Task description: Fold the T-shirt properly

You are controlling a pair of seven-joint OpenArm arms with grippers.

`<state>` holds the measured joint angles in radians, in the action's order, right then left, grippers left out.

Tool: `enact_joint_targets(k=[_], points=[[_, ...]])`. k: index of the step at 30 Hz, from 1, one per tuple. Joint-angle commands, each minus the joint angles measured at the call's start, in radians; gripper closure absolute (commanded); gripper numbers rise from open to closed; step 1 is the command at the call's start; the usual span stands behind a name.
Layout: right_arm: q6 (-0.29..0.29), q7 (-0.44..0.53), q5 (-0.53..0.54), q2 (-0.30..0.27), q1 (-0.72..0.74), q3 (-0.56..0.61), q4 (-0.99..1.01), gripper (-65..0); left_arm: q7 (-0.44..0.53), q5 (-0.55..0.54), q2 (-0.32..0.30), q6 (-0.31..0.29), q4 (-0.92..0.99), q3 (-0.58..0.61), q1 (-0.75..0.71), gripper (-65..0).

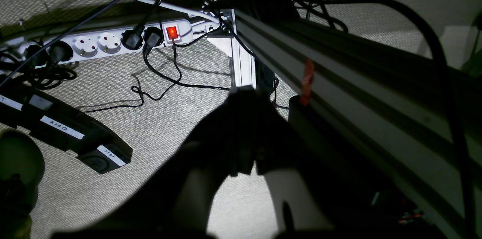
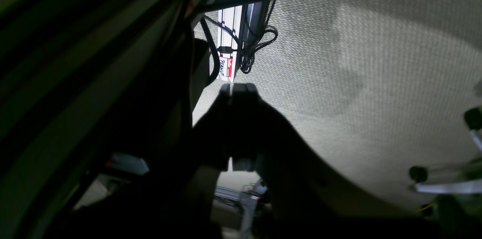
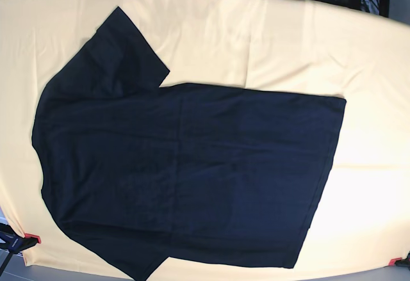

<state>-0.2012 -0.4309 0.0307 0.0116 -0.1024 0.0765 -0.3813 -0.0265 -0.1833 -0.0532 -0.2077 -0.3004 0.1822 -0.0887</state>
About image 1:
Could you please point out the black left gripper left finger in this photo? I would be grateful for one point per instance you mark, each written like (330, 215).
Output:
(176, 201)

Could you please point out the aluminium table frame rail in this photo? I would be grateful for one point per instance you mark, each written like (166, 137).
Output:
(385, 101)

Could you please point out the white power strip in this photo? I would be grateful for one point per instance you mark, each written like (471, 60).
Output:
(99, 43)

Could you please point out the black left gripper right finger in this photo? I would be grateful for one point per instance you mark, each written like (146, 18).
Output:
(322, 187)

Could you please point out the black labelled foot pedal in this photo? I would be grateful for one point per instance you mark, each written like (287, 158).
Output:
(64, 127)

